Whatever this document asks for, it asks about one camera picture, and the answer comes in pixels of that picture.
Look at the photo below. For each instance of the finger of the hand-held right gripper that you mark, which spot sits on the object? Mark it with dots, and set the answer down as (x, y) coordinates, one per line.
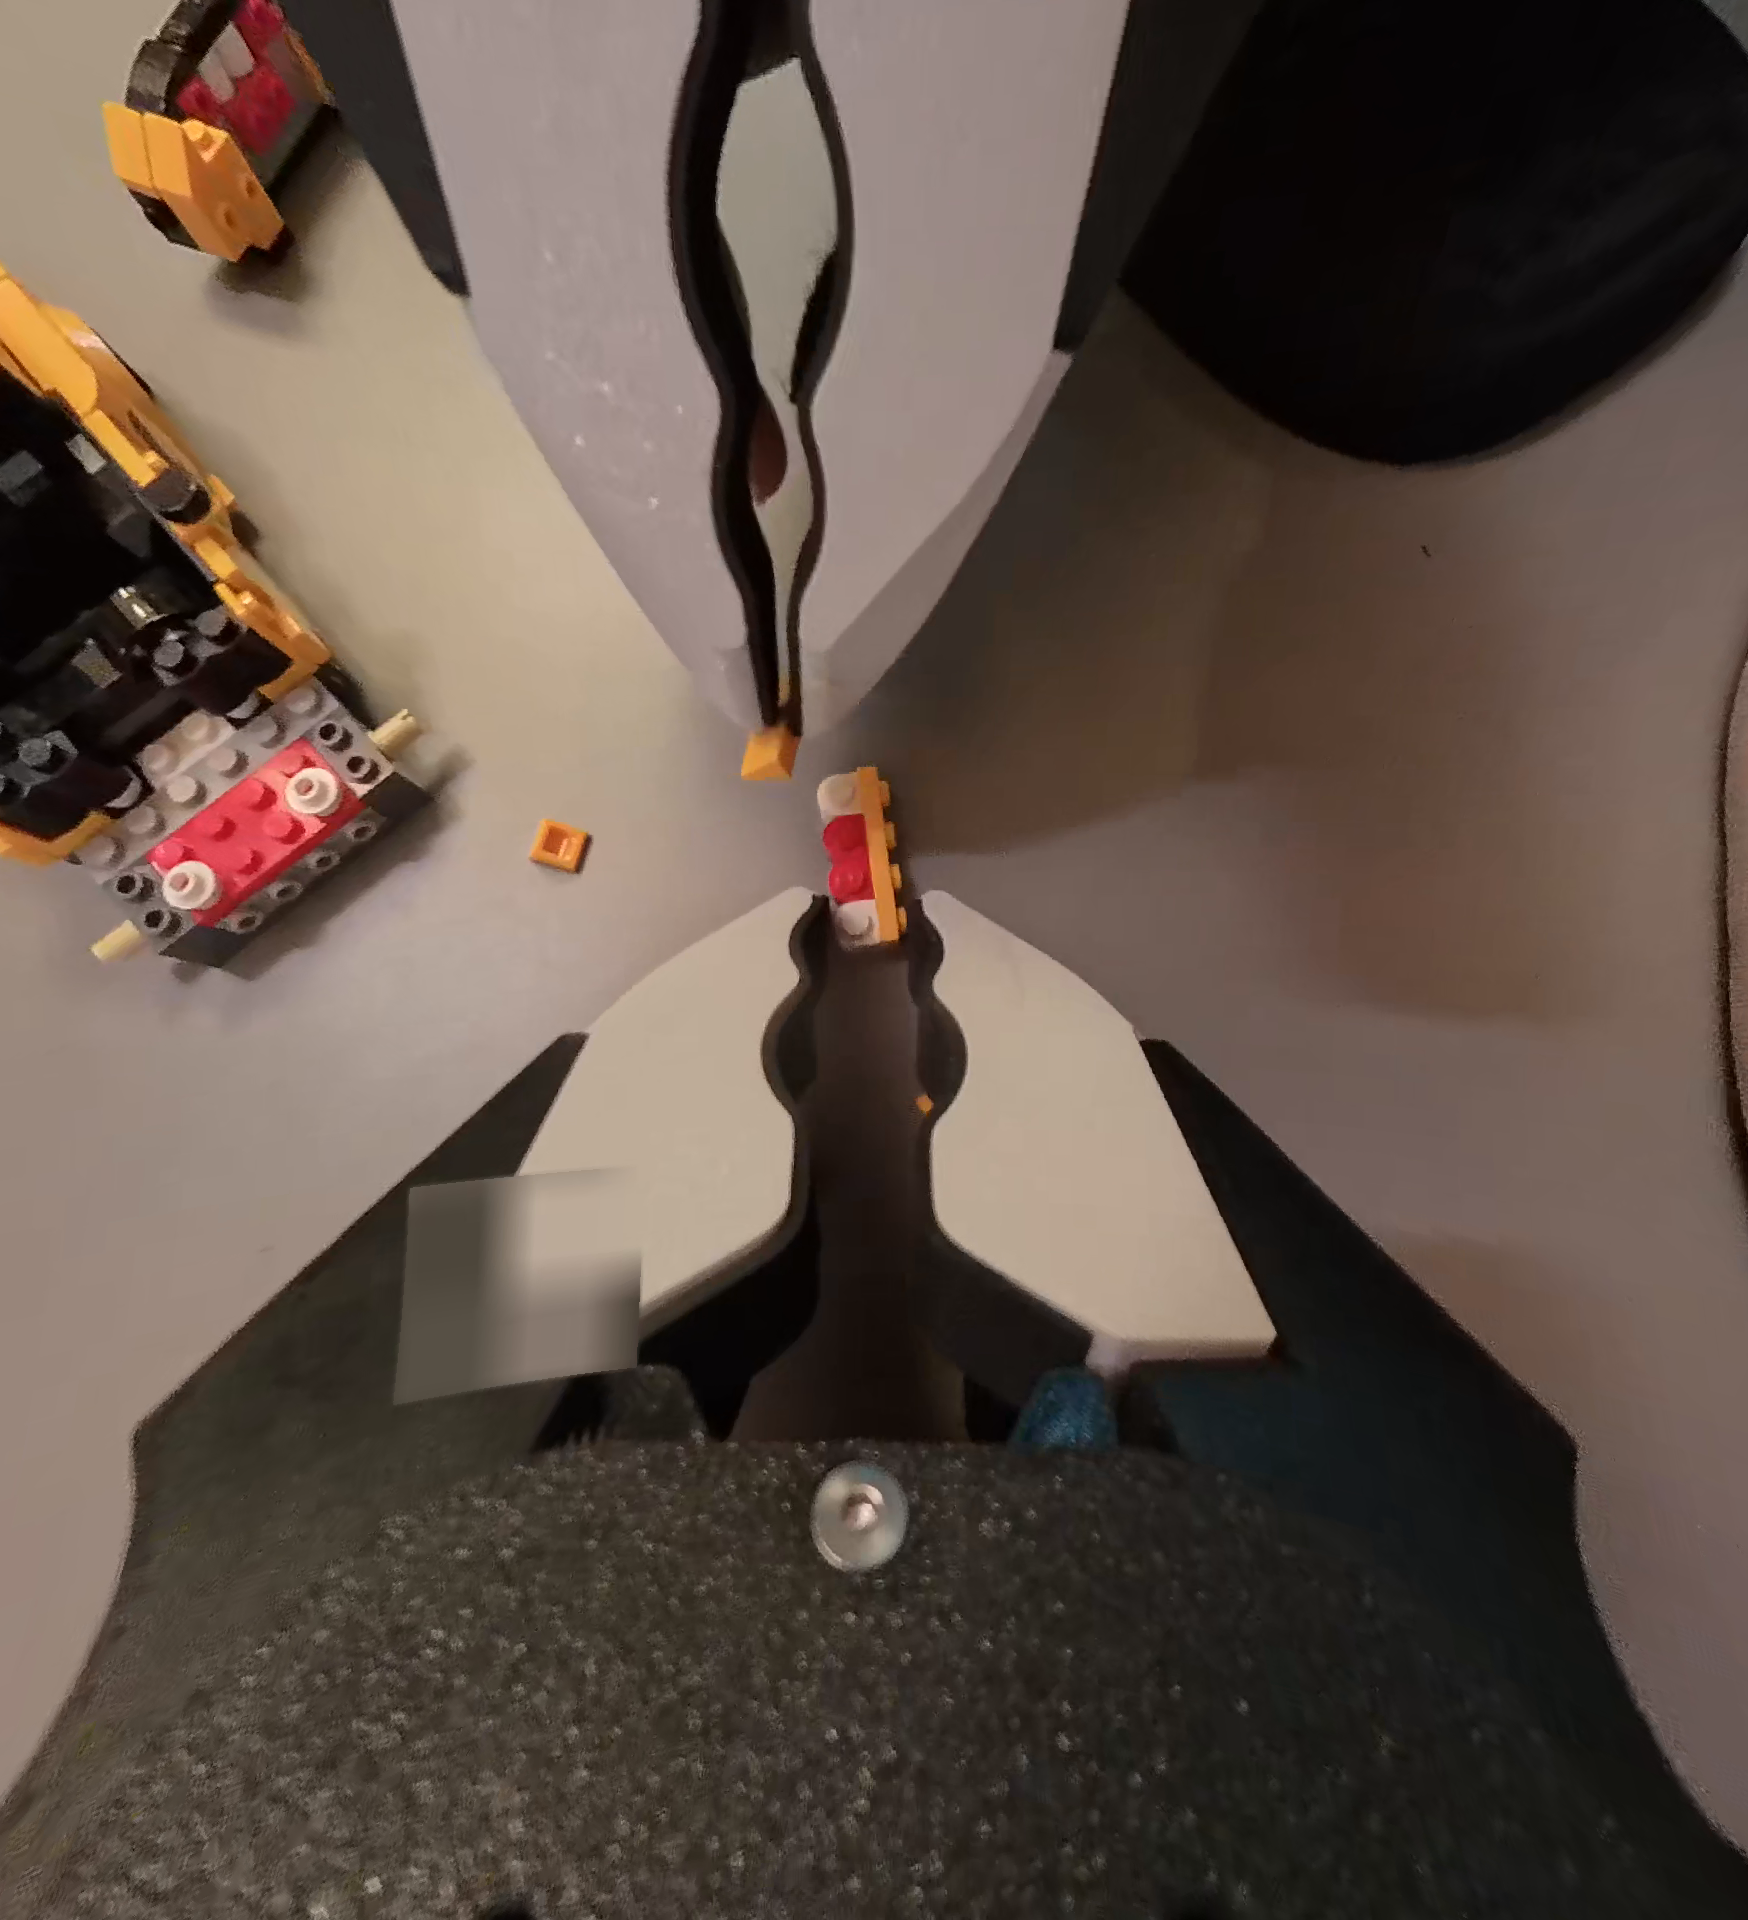
(966, 300)
(575, 270)

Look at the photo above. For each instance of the orange lego frame piece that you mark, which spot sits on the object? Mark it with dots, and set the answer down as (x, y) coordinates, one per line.
(200, 165)

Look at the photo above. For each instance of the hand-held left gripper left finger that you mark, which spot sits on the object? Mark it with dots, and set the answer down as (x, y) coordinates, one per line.
(666, 1080)

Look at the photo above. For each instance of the orange and red lego assembly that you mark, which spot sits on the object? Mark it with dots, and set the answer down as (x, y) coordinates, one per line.
(858, 862)

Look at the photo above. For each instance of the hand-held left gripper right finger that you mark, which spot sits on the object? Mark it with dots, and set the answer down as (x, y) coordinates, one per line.
(1100, 1170)

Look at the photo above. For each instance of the small orange lego tile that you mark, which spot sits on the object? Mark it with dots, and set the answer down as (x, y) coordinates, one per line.
(558, 844)

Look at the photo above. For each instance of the printed orange lego tile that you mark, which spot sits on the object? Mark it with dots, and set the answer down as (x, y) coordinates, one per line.
(769, 753)

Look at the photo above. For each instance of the yellow lego car model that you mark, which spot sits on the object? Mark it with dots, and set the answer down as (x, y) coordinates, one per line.
(66, 645)

